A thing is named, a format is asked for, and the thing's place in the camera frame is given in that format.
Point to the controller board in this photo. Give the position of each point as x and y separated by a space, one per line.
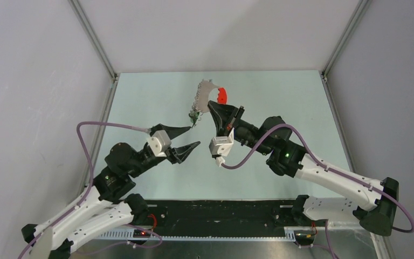
304 240
139 234

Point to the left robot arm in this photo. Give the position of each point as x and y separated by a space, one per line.
106 202

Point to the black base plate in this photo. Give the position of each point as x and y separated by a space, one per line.
224 218

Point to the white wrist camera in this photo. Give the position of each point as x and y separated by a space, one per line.
220 147
159 143

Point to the right controller board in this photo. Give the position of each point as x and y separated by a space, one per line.
304 240

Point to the left aluminium frame post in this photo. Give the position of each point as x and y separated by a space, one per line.
93 38

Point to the green key tag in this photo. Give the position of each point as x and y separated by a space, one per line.
194 118

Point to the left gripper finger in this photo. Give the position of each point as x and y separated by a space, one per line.
171 131
180 154

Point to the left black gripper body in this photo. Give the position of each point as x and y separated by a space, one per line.
146 161

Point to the aluminium frame post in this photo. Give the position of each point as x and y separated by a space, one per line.
346 34
93 38

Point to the right aluminium frame post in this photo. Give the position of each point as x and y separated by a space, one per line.
346 34

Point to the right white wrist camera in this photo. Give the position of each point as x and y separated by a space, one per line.
220 147

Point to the metal key holder red handle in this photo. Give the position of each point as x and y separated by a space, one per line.
202 97

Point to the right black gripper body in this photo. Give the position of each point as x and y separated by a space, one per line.
244 132

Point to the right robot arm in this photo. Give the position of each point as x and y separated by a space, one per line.
370 202

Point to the left controller board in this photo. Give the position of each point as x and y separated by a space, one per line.
139 234

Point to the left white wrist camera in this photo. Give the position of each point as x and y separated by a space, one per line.
159 143

